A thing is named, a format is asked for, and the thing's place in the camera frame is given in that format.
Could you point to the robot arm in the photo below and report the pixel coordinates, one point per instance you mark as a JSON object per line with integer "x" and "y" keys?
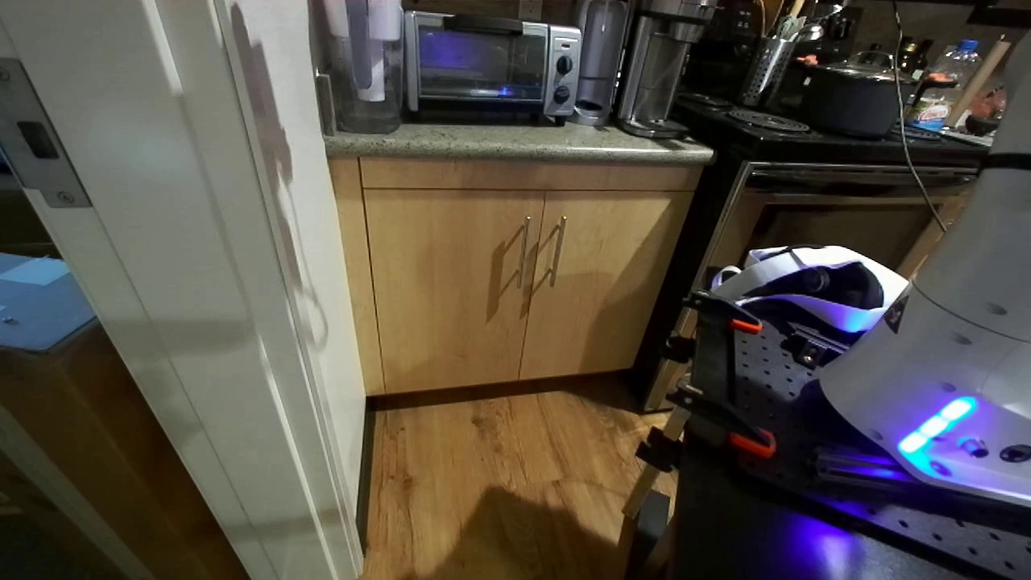
{"x": 966, "y": 266}

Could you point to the wooden cabinet door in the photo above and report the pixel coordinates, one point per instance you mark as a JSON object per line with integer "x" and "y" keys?
{"x": 620, "y": 282}
{"x": 443, "y": 290}

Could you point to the silver toaster oven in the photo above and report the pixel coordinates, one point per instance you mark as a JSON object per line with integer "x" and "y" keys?
{"x": 483, "y": 101}

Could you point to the black stove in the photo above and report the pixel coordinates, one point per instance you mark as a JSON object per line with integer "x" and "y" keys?
{"x": 701, "y": 225}

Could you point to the toaster oven knob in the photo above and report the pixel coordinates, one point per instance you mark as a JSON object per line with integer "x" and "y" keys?
{"x": 565, "y": 64}
{"x": 562, "y": 95}

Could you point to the toaster oven door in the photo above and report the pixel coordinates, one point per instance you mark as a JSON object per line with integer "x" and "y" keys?
{"x": 483, "y": 64}

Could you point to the grey tall countertop appliance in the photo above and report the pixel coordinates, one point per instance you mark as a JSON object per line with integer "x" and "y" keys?
{"x": 600, "y": 56}

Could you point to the clear water filter pitcher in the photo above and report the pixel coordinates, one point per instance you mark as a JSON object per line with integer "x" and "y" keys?
{"x": 366, "y": 89}

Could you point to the silver coffee maker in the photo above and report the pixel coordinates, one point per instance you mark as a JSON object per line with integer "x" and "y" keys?
{"x": 656, "y": 72}

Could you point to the white headset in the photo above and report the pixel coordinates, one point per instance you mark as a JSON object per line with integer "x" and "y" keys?
{"x": 805, "y": 263}

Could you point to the stove coil burner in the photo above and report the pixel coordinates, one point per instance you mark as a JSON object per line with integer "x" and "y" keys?
{"x": 769, "y": 121}

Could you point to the metal utensil holder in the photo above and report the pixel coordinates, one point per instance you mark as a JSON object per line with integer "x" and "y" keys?
{"x": 763, "y": 74}

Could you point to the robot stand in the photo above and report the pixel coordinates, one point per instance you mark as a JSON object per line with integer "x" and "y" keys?
{"x": 765, "y": 532}

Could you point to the black cooking pot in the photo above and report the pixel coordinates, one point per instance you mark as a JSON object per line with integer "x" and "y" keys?
{"x": 846, "y": 105}

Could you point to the bundle of kitchen utensils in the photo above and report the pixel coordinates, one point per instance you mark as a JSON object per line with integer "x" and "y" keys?
{"x": 793, "y": 24}

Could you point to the glass pot lid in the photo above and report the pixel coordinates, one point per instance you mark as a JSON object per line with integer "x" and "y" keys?
{"x": 866, "y": 68}

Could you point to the clear plastic water bottle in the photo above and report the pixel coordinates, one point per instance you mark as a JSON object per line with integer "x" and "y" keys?
{"x": 946, "y": 80}

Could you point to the blue sheet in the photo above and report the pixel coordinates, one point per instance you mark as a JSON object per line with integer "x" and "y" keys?
{"x": 36, "y": 306}

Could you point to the metal strike plate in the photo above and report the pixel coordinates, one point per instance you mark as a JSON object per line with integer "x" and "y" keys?
{"x": 44, "y": 137}

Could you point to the wooden stick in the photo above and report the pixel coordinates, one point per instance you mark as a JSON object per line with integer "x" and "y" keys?
{"x": 979, "y": 80}

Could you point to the white door frame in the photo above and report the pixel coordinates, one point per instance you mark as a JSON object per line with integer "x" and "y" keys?
{"x": 161, "y": 242}

